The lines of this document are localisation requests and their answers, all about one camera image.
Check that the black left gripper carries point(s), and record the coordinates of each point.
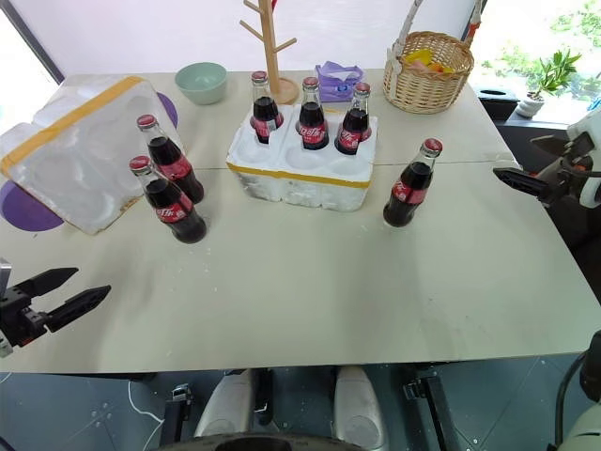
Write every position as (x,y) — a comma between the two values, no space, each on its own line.
(21,321)

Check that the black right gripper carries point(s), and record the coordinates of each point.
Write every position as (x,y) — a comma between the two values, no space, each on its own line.
(561,181)

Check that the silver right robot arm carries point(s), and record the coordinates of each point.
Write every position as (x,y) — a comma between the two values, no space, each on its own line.
(589,423)

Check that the glass cola bottle red cap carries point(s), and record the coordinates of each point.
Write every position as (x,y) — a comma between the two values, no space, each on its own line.
(176,213)
(352,131)
(264,113)
(313,127)
(176,164)
(407,192)

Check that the white foam lid yellow tape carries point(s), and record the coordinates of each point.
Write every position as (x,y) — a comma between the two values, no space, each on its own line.
(80,155)

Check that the white foam bottle tray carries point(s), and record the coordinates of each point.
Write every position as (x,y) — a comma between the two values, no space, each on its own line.
(300,181)

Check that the potted green plant white pot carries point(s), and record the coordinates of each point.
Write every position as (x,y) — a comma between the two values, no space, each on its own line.
(549,77)

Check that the round purple mat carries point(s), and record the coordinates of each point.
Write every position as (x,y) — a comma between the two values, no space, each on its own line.
(168,113)
(28,211)

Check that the orange toy fruit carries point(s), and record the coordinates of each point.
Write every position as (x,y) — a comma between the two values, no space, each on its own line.
(441,67)

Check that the yellow toy fruit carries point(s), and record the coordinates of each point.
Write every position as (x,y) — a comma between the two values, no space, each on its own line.
(418,56)

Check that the black table leg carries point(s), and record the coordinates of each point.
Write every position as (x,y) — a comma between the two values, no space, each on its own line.
(434,409)
(178,413)

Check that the silver left robot leg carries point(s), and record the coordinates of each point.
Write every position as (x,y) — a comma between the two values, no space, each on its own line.
(225,404)

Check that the silver robot leg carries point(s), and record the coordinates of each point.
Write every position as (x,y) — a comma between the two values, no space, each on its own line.
(225,404)
(359,404)

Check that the purple tissue pack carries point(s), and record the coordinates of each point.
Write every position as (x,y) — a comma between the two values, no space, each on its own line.
(328,87)

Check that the pale green bowl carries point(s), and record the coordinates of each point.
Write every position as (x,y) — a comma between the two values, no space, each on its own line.
(202,87)

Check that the dark rounded robot torso edge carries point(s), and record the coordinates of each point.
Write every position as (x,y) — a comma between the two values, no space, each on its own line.
(277,444)

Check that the wooden mug tree stand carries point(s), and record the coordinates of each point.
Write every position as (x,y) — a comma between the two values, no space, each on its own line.
(272,56)

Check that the silver right robot leg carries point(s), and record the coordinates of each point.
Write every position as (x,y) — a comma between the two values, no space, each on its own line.
(359,404)

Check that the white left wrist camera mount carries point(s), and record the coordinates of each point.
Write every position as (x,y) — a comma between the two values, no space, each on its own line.
(4,277)

